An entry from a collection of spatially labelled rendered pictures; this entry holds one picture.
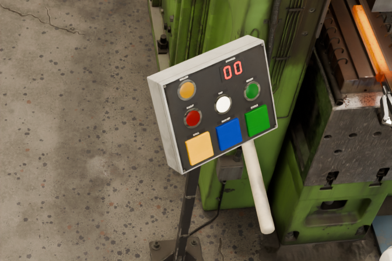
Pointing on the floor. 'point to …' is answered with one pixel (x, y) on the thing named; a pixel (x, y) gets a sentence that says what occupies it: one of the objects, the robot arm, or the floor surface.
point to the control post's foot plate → (193, 247)
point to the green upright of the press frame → (285, 102)
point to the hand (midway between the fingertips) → (389, 86)
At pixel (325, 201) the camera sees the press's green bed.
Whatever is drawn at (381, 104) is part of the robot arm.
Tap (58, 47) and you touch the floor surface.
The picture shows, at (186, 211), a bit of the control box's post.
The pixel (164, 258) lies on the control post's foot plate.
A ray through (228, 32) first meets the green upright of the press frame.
